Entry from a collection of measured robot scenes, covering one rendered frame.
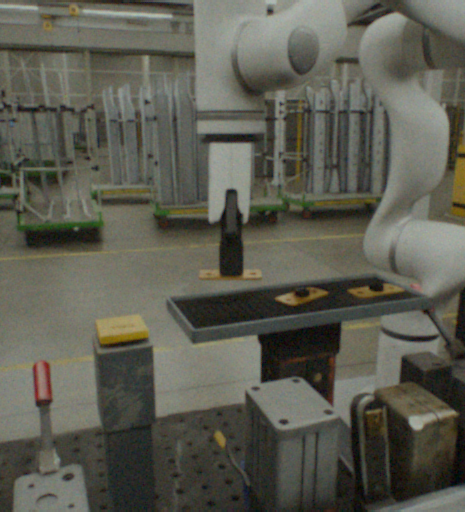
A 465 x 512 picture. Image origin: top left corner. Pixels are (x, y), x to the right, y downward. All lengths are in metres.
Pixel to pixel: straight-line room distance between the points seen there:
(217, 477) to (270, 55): 0.86
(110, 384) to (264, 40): 0.44
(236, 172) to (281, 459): 0.32
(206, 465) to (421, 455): 0.61
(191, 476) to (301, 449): 0.61
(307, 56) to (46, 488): 0.51
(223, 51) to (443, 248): 0.59
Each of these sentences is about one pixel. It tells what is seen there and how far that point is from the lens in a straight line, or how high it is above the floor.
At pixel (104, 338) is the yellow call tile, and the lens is 0.66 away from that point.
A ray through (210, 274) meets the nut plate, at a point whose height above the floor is 1.22.
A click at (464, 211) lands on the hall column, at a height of 0.13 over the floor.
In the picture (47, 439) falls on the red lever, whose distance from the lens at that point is 0.63.
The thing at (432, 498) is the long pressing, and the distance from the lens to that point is 0.68.
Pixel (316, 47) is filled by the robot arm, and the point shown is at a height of 1.49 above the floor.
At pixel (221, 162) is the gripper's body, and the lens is 0.61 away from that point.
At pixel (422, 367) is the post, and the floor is 1.10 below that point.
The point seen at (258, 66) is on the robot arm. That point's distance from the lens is 0.58.
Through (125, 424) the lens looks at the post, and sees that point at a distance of 0.71.
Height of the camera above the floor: 1.41
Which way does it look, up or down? 15 degrees down
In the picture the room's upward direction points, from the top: straight up
